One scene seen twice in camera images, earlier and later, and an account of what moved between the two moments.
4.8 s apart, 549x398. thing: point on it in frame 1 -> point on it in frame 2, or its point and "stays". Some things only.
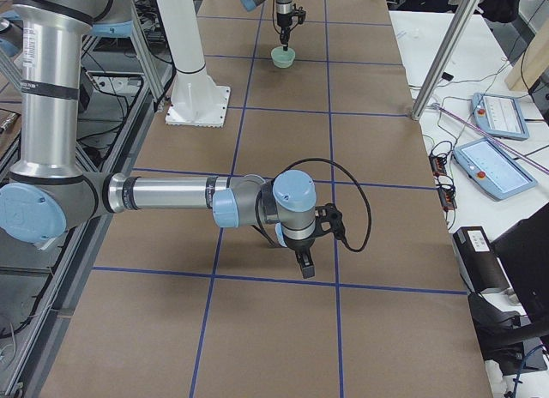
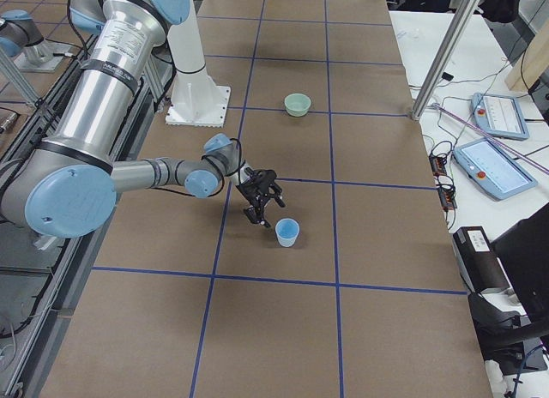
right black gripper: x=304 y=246 -> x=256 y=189
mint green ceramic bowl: x=282 y=58 -> x=297 y=105
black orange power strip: x=447 y=195 stays
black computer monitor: x=522 y=250 stays
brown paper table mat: x=177 y=305 stays
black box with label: x=479 y=262 stays
